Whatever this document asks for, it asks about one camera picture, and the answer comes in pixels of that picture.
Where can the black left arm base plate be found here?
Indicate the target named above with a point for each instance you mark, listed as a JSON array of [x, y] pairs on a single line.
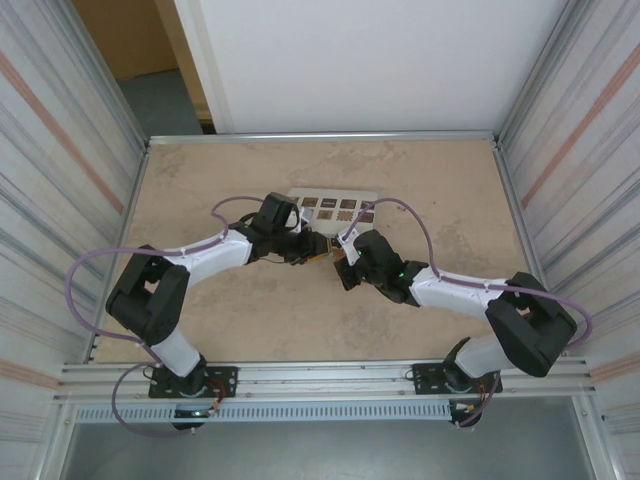
[[225, 375]]

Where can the aluminium table end rail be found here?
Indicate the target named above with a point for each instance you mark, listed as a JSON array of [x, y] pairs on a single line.
[[325, 137]]

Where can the aluminium mounting rail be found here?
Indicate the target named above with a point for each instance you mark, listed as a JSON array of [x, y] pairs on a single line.
[[325, 380]]

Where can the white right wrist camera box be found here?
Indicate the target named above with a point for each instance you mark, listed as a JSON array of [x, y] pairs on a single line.
[[345, 241]]

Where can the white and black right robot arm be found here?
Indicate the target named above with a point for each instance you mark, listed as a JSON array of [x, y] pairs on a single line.
[[450, 292]]

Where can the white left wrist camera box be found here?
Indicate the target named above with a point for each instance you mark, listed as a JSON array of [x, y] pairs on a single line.
[[302, 222]]

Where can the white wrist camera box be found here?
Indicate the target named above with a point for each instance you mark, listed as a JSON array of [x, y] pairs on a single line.
[[302, 222], [345, 241]]

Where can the aluminium table side rail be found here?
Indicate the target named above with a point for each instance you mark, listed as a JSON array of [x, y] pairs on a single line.
[[140, 175], [506, 175]]

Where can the small circuit board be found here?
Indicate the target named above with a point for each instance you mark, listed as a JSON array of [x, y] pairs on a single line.
[[192, 413], [465, 407]]

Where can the brown cardboard sheet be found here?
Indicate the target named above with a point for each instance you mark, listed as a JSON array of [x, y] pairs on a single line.
[[125, 35]]

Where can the white box with brown pictograms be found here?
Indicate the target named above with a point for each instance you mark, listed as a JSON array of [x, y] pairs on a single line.
[[350, 193]]

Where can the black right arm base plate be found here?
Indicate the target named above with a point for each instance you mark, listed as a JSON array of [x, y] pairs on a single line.
[[425, 375]]

